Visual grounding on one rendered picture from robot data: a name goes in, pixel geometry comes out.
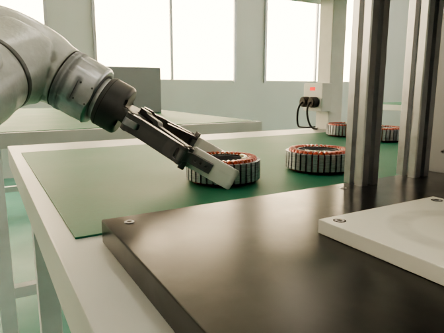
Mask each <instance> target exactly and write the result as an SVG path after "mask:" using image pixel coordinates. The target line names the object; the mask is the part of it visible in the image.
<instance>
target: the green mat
mask: <svg viewBox="0 0 444 333"><path fill-rule="evenodd" d="M206 141H208V142H209V143H211V144H213V145H214V146H216V147H218V148H220V149H222V150H224V151H225V152H226V151H230V152H231V151H234V152H237V151H238V152H244V153H251V154H254V155H256V156H257V157H259V158H260V178H259V179H258V180H257V181H255V182H253V183H250V184H247V185H242V186H239V185H238V186H233V185H232V186H231V187H230V189H229V190H227V189H225V188H224V187H222V186H219V187H217V186H210V185H209V186H205V185H200V184H196V183H193V182H191V181H190V180H188V179H187V178H186V166H185V167H184V170H181V169H179V168H177V166H178V165H177V164H175V163H174V162H173V161H171V160H170V159H168V158H167V157H165V156H164V155H162V154H160V153H159V152H158V151H156V150H154V149H153V148H152V147H150V146H148V145H147V144H143V145H124V146H113V147H94V148H84V149H65V150H55V151H35V152H25V153H22V155H23V157H24V158H25V160H26V162H27V163H28V165H29V167H30V168H31V169H32V171H33V173H34V174H35V176H36V177H37V179H38V181H39V182H40V184H41V185H42V187H43V189H44V190H45V192H46V193H47V195H48V197H49V198H50V199H51V201H52V203H53V204H54V206H55V208H56V209H57V211H58V213H59V214H60V215H61V217H62V219H63V220H64V222H65V224H66V225H67V227H68V228H69V230H70V231H71V233H72V235H73V236H74V238H75V239H82V238H87V237H94V236H99V235H102V220H103V219H111V218H116V217H124V216H129V215H137V214H142V213H151V212H156V211H164V210H168V209H177V208H181V207H190V206H195V205H203V204H212V203H216V202H225V201H229V200H238V199H243V198H251V197H256V196H264V195H269V194H277V193H282V192H290V191H296V190H304V189H309V188H317V187H322V186H330V185H335V184H343V183H346V182H344V173H340V174H338V173H337V174H324V173H322V174H319V173H318V172H317V174H313V173H311V174H309V173H303V172H296V171H293V170H290V169H289V168H287V167H286V166H285V150H286V149H287V148H289V147H290V146H293V145H302V144H304V145H306V144H309V145H310V144H313V145H315V144H318V146H319V145H320V144H323V146H324V145H336V146H338V145H339V146H342V147H345V146H346V137H335V136H329V135H328V134H326V132H322V133H302V134H292V135H273V136H262V137H243V138H232V139H213V140H206ZM397 156H398V142H382V141H381V144H380V153H379V172H378V178H383V177H388V176H396V175H398V174H396V166H397Z"/></svg>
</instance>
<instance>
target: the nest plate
mask: <svg viewBox="0 0 444 333"><path fill-rule="evenodd" d="M318 233H320V234H322V235H325V236H327V237H330V238H331V239H334V240H336V241H339V242H342V243H344V244H346V245H348V246H351V247H353V248H356V249H358V250H360V251H362V252H365V253H367V254H370V255H372V256H374V257H376V258H379V259H381V260H384V261H386V262H388V263H391V264H393V265H395V266H398V267H400V268H402V269H405V270H407V271H409V272H412V273H414V274H417V275H419V276H422V277H423V278H426V279H428V280H431V281H433V282H435V283H438V284H440V285H443V286H444V199H443V198H438V197H434V196H432V197H428V198H422V199H418V200H412V201H409V202H402V203H396V204H392V205H386V206H383V207H376V208H373V209H366V210H363V211H356V212H353V213H347V214H343V215H337V216H333V217H327V218H323V219H319V220H318Z"/></svg>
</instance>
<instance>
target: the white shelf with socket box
mask: <svg viewBox="0 0 444 333"><path fill-rule="evenodd" d="M290 1H299V2H305V3H314V4H320V33H319V50H318V82H317V83H305V84H304V96H303V97H301V98H300V101H299V106H298V108H297V117H296V119H297V126H298V127H299V128H312V129H313V131H322V132H326V125H327V124H328V123H329V122H341V117H342V92H343V79H344V54H345V41H346V15H347V2H348V0H290ZM300 106H301V107H303V110H304V111H306V115H307V121H308V124H309V126H300V125H299V121H298V116H299V109H300ZM308 111H315V112H316V126H312V125H311V123H310V121H309V114H308Z"/></svg>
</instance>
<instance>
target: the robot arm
mask: <svg viewBox="0 0 444 333"><path fill-rule="evenodd" d="M136 94H137V92H136V89H135V88H133V87H132V86H130V85H128V84H127V83H125V82H123V81H121V80H119V79H118V78H115V79H114V73H113V70H111V69H110V68H108V67H107V66H105V65H103V64H101V63H99V62H98V61H96V60H94V59H93V58H91V57H89V56H88V55H87V54H85V53H82V52H80V51H79V50H78V49H76V48H74V47H73V46H72V45H71V44H70V43H69V42H68V41H67V40H66V39H65V38H64V37H63V36H61V35H60V34H58V33H57V32H56V31H54V30H52V29H51V28H49V27H48V26H46V25H45V24H42V23H41V22H39V21H37V20H35V19H33V18H32V17H30V16H28V15H26V14H23V13H21V12H19V11H16V10H14V9H11V8H8V7H5V6H2V5H0V125H1V124H2V123H4V122H5V121H6V120H8V119H9V118H10V117H11V116H12V115H13V113H14V112H15V111H16V110H18V109H19V108H21V107H23V106H26V105H29V104H36V103H38V102H40V101H41V102H45V103H46V104H49V105H50V106H52V107H53V108H55V109H56V110H60V111H62V112H63V113H65V114H67V115H69V116H71V117H73V118H75V119H77V120H79V121H80V122H81V123H82V122H88V121H89V120H91V122H92V123H93V124H95V125H97V126H98V127H100V128H102V129H104V130H106V131H108V132H110V133H113V132H115V131H116V130H117V129H118V128H121V129H122V130H123V131H126V132H128V133H130V134H131V135H133V136H135V137H136V138H138V139H139V140H141V141H142V142H144V143H146V144H147V145H148V146H150V147H152V148H153V149H154V150H156V151H158V152H159V153H160V154H162V155H164V156H165V157H167V158H168V159H170V160H171V161H173V162H174V163H175V164H177V165H178V166H177V168H179V169H181V170H184V167H188V168H190V169H191V170H193V171H195V172H197V173H198V174H200V175H202V176H204V177H206V178H207V179H209V180H211V181H213V182H214V183H216V184H218V185H220V186H222V187H224V188H225V189H227V190H229V189H230V187H231V186H232V184H233V182H234V181H235V179H236V177H237V176H238V174H239V171H238V170H237V169H235V168H233V167H231V166H229V165H228V164H226V163H224V162H223V161H220V160H219V159H217V158H215V157H214V156H212V155H210V154H209V153H206V152H208V151H209V152H212V151H214V152H216V151H219V152H220V154H221V151H223V150H222V149H220V148H218V147H216V146H214V145H213V144H211V143H209V142H208V141H206V140H204V139H202V138H200V135H201V134H200V133H199V132H196V133H194V132H190V131H188V130H186V129H184V128H182V127H180V126H178V125H176V124H174V123H172V122H170V121H168V120H167V119H165V118H163V117H162V116H160V115H158V114H156V113H154V112H153V111H152V110H151V109H149V108H146V107H144V108H141V109H140V108H138V107H136V106H134V105H133V102H134V100H135V98H136Z"/></svg>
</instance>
